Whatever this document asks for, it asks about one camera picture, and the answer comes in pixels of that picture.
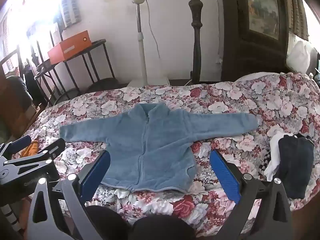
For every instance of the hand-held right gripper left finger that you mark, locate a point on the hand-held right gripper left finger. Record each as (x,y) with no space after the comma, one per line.
(96,172)

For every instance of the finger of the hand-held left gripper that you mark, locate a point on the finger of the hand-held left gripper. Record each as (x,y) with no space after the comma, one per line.
(42,152)
(18,143)

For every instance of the framed painting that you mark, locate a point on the framed painting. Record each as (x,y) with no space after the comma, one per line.
(260,5)

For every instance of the white pillow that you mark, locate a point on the white pillow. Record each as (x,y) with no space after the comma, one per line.
(298,55)

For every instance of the white folded cloth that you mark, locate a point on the white folded cloth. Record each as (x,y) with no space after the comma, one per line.
(275,152)

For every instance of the blue fleece jacket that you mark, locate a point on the blue fleece jacket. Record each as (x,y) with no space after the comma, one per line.
(150,155)

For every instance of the orange cloth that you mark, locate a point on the orange cloth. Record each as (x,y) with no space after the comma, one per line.
(31,148)

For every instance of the dark navy folded cloth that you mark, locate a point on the dark navy folded cloth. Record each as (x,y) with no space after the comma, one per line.
(296,165)

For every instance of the window curtain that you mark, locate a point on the window curtain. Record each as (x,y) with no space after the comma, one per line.
(70,5)

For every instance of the black metal side table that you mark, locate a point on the black metal side table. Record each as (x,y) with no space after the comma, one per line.
(98,43)

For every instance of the checkered cloth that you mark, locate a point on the checkered cloth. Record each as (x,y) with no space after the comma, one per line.
(266,160)

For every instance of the floral blanket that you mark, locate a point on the floral blanket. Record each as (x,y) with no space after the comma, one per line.
(225,100)

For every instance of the dark wooden post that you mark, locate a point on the dark wooden post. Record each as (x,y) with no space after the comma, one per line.
(196,42)

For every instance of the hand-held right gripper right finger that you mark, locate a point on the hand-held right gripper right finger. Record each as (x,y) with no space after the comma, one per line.
(225,177)

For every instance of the dark wooden headboard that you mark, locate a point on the dark wooden headboard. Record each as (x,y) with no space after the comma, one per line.
(230,55)

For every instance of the orange box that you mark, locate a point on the orange box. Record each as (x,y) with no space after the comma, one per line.
(67,48)

